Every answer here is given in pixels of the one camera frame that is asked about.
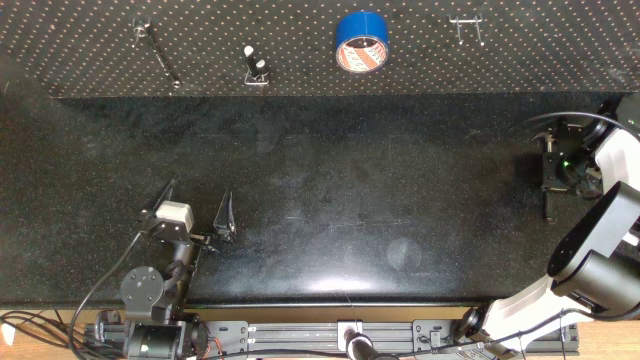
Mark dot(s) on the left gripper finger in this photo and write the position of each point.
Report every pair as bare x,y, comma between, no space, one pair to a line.
164,197
226,220

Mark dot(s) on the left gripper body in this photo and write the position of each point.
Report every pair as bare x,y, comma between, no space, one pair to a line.
167,234

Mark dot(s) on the wrench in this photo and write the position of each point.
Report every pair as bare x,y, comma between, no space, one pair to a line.
160,57

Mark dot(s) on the roll of blue tape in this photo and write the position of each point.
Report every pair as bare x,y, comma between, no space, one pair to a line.
361,35

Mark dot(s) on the hammer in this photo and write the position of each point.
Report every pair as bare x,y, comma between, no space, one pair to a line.
549,207

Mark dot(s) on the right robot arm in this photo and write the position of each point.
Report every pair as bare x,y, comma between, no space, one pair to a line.
595,250

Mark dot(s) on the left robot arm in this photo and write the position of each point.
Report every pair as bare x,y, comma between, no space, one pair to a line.
145,290

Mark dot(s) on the black pegboard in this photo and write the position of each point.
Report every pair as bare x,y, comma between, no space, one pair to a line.
75,50

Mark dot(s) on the metal hook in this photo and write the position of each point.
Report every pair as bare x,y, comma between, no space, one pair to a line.
138,29
257,83
476,27

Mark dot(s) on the black and white pliers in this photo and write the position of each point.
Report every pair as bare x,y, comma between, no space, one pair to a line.
256,67

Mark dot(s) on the white tag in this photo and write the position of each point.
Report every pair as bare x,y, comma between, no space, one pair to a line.
7,334

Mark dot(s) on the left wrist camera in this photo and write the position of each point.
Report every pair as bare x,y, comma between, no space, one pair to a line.
175,214

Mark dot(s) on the mounting rail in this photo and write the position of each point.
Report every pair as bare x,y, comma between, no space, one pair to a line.
300,335

